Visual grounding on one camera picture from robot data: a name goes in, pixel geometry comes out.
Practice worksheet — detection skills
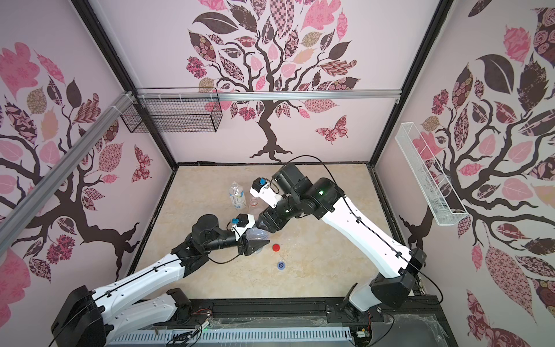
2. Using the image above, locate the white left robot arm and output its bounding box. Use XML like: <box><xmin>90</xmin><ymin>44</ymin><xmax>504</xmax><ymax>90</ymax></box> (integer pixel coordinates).
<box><xmin>51</xmin><ymin>214</ymin><xmax>269</xmax><ymax>346</ymax></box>

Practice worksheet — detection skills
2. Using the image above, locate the aluminium rail left wall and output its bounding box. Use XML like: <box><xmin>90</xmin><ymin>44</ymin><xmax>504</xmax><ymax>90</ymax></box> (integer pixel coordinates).
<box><xmin>1</xmin><ymin>91</ymin><xmax>134</xmax><ymax>253</ymax></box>

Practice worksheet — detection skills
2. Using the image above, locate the aluminium rail back wall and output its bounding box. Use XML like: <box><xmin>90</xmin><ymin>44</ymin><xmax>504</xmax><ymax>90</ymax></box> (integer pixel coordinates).
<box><xmin>137</xmin><ymin>89</ymin><xmax>402</xmax><ymax>101</ymax></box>

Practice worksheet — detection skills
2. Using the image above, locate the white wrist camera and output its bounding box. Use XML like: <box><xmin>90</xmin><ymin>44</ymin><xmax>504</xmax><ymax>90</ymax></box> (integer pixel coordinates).
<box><xmin>231</xmin><ymin>213</ymin><xmax>256</xmax><ymax>241</ymax></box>
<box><xmin>249</xmin><ymin>177</ymin><xmax>282</xmax><ymax>208</ymax></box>

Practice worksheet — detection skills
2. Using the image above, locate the white slotted cable duct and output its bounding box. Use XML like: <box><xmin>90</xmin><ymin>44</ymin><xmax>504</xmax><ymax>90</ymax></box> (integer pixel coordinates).
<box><xmin>108</xmin><ymin>327</ymin><xmax>354</xmax><ymax>346</ymax></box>

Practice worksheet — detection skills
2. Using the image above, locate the aluminium rail wall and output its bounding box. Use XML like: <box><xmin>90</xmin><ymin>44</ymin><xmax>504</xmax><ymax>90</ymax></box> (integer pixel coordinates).
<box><xmin>137</xmin><ymin>89</ymin><xmax>402</xmax><ymax>101</ymax></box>
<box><xmin>1</xmin><ymin>91</ymin><xmax>134</xmax><ymax>253</ymax></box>

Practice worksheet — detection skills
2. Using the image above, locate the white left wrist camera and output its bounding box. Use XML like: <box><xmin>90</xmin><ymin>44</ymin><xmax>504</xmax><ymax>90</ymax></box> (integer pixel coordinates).
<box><xmin>231</xmin><ymin>213</ymin><xmax>256</xmax><ymax>241</ymax></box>

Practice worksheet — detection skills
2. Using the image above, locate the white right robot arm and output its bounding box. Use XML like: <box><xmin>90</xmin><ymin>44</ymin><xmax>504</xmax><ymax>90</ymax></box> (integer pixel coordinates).
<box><xmin>250</xmin><ymin>163</ymin><xmax>427</xmax><ymax>312</ymax></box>

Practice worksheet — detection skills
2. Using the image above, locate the black wire basket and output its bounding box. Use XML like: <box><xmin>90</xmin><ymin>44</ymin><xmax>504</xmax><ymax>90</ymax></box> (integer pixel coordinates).
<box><xmin>120</xmin><ymin>88</ymin><xmax>223</xmax><ymax>133</ymax></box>

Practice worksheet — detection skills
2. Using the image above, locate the white wire shelf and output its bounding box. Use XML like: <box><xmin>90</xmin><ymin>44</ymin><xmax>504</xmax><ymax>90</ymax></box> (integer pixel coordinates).
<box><xmin>395</xmin><ymin>122</ymin><xmax>470</xmax><ymax>226</ymax></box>

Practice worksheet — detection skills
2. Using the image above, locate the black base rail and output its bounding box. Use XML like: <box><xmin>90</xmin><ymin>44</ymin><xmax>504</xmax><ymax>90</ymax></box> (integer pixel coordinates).
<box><xmin>125</xmin><ymin>296</ymin><xmax>456</xmax><ymax>347</ymax></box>

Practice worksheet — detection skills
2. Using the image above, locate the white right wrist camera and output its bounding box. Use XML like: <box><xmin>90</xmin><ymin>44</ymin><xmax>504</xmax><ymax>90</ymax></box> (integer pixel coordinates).
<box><xmin>249</xmin><ymin>177</ymin><xmax>282</xmax><ymax>208</ymax></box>

